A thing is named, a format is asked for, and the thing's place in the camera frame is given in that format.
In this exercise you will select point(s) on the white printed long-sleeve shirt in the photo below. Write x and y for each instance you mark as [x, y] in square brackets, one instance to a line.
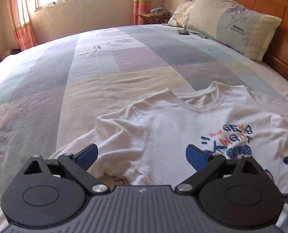
[163, 126]

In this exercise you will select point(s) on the orange striped curtain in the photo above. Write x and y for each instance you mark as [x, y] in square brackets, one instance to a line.
[142, 2]
[22, 24]

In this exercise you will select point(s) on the grey crumpled cloth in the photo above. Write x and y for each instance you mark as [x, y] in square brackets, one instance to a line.
[161, 11]

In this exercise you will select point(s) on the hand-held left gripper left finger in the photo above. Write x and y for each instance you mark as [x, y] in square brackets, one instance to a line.
[86, 156]

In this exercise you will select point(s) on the wooden bedside shelf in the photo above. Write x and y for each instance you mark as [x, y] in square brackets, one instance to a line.
[146, 16]

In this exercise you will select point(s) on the large floral pillow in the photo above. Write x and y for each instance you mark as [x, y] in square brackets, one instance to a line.
[214, 17]

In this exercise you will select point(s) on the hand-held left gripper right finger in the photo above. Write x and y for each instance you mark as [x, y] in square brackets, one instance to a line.
[196, 157]

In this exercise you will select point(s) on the wooden bed headboard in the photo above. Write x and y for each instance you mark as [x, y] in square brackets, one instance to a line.
[267, 2]

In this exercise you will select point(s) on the small black remote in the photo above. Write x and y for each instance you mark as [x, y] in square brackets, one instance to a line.
[184, 32]

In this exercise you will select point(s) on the small pale pillow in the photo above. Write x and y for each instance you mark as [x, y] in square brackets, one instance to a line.
[180, 14]

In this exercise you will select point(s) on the cardboard box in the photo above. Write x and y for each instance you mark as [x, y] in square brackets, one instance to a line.
[5, 53]

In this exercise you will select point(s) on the dark floor item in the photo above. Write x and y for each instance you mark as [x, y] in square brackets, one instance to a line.
[15, 51]

